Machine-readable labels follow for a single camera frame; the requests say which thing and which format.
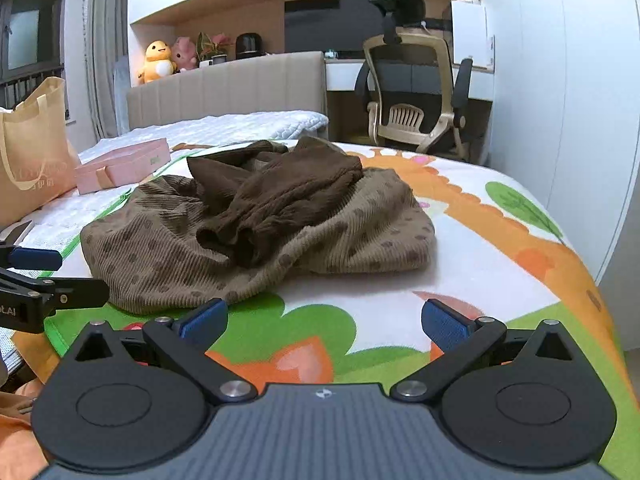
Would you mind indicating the potted plant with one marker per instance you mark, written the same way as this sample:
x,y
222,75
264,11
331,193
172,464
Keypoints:
x,y
212,47

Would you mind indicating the yellow plush toy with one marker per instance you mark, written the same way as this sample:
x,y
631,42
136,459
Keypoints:
x,y
157,62

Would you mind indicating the dark brown knit garment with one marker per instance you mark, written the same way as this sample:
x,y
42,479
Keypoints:
x,y
285,185

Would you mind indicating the pink plush toy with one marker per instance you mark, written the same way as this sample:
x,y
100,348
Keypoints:
x,y
185,55

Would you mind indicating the white desk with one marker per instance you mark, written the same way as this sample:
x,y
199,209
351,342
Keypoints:
x,y
342,77

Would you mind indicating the pink gift box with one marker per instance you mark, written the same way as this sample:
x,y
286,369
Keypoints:
x,y
125,162

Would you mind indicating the black monitor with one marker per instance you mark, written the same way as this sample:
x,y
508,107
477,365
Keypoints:
x,y
325,25

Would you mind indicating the orange cloth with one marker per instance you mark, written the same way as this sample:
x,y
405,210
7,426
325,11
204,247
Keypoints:
x,y
15,435

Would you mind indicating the white wardrobe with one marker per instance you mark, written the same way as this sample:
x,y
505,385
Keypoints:
x,y
560,85

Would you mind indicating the beige tote bag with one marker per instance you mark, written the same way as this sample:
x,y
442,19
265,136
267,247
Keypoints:
x,y
35,160

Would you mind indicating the white box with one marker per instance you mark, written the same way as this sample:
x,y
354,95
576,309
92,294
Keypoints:
x,y
469,32

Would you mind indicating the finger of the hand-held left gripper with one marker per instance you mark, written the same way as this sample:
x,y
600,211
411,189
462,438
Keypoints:
x,y
75,294
32,259

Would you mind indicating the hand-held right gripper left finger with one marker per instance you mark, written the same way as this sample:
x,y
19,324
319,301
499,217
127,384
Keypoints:
x,y
205,322

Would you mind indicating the cartoon printed mat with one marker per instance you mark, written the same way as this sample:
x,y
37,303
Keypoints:
x,y
490,270

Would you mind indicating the window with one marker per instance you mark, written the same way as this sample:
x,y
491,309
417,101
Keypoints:
x,y
30,35

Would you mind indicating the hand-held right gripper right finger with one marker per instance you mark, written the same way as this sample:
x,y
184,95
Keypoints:
x,y
445,325

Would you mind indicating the grey curtain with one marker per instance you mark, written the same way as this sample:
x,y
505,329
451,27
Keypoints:
x,y
100,35

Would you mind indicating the beige mesh office chair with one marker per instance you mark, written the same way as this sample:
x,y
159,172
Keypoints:
x,y
410,75

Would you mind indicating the beige padded headboard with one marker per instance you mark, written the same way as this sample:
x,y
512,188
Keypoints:
x,y
225,85

